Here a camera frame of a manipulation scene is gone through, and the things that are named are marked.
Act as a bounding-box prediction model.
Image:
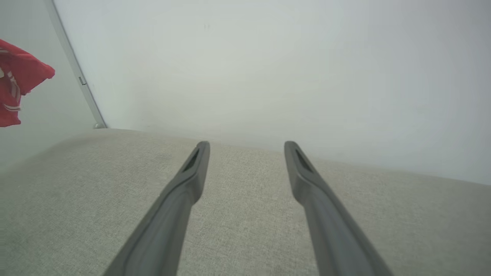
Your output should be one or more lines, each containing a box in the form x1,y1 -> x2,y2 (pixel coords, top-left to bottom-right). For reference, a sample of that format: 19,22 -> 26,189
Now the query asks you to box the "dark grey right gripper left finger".
103,141 -> 211,276

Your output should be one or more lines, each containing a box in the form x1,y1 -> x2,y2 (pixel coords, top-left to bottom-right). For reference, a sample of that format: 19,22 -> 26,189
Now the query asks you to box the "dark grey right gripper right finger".
284,141 -> 392,276

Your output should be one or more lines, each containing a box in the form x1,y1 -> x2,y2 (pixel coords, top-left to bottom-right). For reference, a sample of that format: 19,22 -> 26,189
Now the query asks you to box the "red and white jersey garment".
0,38 -> 56,128

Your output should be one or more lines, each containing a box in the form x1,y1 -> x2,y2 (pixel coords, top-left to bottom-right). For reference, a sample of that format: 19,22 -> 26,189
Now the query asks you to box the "grey metal wall strip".
44,0 -> 108,129

